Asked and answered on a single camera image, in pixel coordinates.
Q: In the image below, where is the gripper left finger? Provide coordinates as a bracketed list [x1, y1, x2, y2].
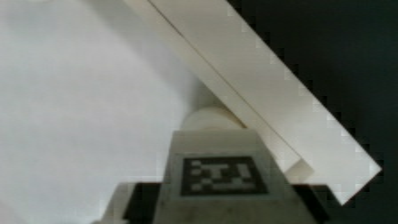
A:
[93, 182, 161, 224]

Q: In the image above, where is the white table leg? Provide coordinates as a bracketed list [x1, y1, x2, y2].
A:
[152, 107, 317, 224]

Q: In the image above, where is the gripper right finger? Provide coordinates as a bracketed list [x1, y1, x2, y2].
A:
[292, 184, 330, 224]

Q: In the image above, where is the white square tabletop tray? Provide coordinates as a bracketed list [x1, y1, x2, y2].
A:
[0, 0, 383, 224]

